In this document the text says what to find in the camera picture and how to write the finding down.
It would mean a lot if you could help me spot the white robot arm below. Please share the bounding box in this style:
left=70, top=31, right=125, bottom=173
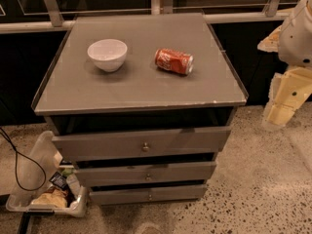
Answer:
left=257, top=0, right=312, bottom=131

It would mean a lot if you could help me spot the grey top drawer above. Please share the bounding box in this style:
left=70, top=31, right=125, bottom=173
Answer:
left=53, top=127, right=230, bottom=162

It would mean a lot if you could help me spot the black cable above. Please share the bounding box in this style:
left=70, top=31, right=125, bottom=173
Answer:
left=0, top=127, right=47, bottom=192

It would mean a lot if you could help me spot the grey drawer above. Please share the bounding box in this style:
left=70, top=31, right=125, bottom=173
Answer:
left=75, top=162, right=216, bottom=187
left=53, top=127, right=230, bottom=162
left=90, top=184, right=207, bottom=205

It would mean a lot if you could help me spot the white ceramic bowl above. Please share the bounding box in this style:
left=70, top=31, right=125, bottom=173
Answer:
left=87, top=39, right=128, bottom=72

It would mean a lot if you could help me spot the red soda can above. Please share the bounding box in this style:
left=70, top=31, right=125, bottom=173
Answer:
left=154, top=49, right=194, bottom=75

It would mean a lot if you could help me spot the grey bottom drawer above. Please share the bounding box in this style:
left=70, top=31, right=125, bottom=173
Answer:
left=90, top=184, right=207, bottom=205

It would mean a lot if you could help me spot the grey drawer cabinet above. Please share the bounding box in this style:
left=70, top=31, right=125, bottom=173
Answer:
left=32, top=14, right=247, bottom=193

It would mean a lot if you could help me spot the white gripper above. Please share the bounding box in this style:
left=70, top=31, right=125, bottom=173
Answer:
left=261, top=66, right=312, bottom=130

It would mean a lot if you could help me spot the dark snack packet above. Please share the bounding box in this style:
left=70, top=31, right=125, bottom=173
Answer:
left=49, top=172, right=67, bottom=190

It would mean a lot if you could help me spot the metal railing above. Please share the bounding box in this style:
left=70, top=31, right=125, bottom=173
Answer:
left=0, top=0, right=299, bottom=32

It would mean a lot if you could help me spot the yellow chip bag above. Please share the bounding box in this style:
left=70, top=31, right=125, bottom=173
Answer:
left=31, top=187, right=68, bottom=208

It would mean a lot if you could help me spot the clear plastic bin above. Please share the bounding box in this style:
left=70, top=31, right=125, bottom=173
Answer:
left=6, top=131, right=87, bottom=217

